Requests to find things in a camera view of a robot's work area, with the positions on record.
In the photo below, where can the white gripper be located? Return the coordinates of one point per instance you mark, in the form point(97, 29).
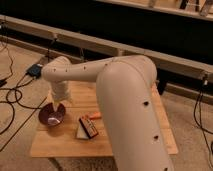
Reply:
point(60, 91)

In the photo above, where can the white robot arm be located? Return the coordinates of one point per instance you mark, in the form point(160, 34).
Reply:
point(123, 90)

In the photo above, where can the dark purple ceramic bowl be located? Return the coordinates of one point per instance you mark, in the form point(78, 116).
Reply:
point(49, 116)

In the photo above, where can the orange carrot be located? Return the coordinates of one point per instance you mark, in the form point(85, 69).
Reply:
point(96, 115)

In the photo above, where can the black orange sponge block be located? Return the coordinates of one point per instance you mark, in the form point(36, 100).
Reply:
point(86, 128)

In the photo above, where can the wooden table board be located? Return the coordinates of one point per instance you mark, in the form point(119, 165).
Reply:
point(61, 141)

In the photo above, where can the blue power adapter box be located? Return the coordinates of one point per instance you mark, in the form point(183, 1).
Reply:
point(34, 71)

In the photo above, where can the long wooden beam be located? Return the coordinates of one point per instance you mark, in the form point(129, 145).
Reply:
point(163, 61)

